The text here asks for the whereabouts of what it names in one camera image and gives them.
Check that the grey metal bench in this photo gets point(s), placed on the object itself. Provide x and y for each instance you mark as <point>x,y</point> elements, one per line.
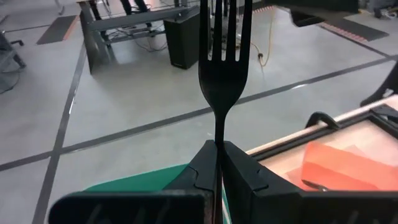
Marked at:
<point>130,18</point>

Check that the black table edge clamp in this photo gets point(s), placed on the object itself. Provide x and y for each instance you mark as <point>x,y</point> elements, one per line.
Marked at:
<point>314,115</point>

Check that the black metal fork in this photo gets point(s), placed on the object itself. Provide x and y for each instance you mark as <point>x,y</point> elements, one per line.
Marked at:
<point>222,81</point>
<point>314,185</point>

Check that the black computer tower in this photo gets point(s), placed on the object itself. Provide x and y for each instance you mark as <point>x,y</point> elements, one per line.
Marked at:
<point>183,40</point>

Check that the teal plastic bin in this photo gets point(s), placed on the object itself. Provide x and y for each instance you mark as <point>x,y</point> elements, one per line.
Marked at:
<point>149,180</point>

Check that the black metal table frame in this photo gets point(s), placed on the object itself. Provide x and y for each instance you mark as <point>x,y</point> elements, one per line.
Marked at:
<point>385,121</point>

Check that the orange plastic bin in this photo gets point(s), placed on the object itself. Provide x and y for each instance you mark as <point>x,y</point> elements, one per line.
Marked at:
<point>335,165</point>

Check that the grey office chair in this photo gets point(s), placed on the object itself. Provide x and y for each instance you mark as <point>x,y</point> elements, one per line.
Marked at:
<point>6,53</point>

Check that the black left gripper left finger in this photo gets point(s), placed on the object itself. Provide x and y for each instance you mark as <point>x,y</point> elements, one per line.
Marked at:
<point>199,180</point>

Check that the black floor mat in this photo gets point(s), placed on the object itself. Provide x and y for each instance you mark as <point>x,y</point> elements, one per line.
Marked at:
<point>357,29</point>
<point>56,29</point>

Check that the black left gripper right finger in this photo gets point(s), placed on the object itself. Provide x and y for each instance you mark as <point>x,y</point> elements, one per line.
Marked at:
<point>242,186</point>

